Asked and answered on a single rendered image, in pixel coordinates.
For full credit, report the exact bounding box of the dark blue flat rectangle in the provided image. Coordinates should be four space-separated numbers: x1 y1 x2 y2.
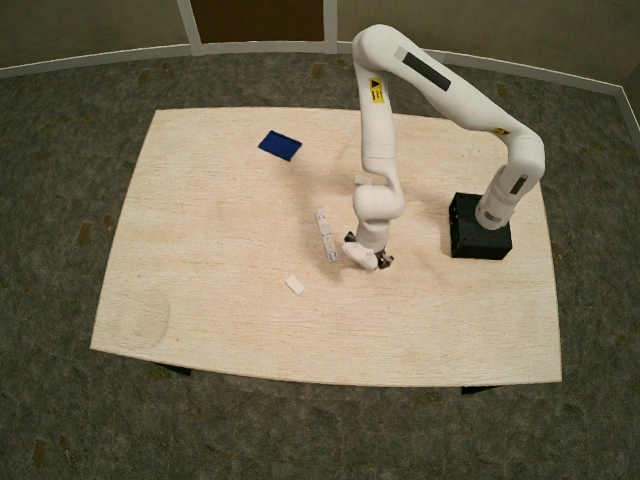
258 130 303 162

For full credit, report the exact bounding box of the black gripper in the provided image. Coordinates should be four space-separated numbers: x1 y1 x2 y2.
344 231 395 270

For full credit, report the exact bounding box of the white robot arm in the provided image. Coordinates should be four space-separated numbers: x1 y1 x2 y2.
341 25 545 270

